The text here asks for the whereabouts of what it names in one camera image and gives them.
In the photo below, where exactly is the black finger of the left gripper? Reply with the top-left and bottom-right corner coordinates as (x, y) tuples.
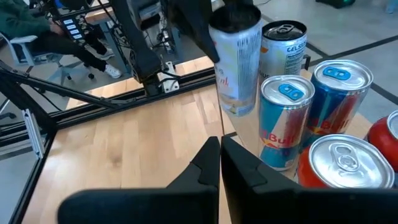
(186, 17), (221, 64)

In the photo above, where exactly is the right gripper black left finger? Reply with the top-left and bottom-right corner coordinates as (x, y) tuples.
(57, 136), (221, 224)

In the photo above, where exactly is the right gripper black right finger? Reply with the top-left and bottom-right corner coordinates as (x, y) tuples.
(221, 136), (398, 224)

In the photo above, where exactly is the white Celsius can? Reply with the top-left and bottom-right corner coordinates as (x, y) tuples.
(259, 20), (308, 85)
(208, 4), (264, 118)

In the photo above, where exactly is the blue silver Red Bull can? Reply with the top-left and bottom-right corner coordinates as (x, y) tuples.
(300, 59), (374, 150)
(258, 74), (315, 171)

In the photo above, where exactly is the red Fanta can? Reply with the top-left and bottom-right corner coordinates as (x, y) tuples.
(366, 109), (398, 174)
(297, 133), (396, 190)

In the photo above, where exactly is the grey box on arm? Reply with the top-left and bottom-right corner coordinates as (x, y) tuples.
(129, 0), (162, 30)

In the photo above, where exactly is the black device with lit screens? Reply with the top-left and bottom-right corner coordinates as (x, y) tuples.
(60, 17), (85, 41)

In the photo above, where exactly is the black object with green light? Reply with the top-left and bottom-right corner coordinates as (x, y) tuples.
(315, 0), (357, 9)

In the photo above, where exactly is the aluminium extrusion piece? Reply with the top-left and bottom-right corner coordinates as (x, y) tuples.
(21, 108), (45, 159)

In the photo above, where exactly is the white office chair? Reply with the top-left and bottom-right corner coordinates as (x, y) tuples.
(0, 32), (96, 82)

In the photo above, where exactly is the person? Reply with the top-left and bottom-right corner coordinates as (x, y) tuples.
(0, 0), (123, 79)

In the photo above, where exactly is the black table frame rail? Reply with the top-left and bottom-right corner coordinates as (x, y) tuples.
(0, 67), (218, 224)

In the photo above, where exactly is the white metal bracket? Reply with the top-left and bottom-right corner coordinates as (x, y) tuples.
(157, 61), (180, 93)

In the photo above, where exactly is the black diagonal frame strut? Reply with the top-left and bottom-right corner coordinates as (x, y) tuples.
(0, 60), (125, 110)

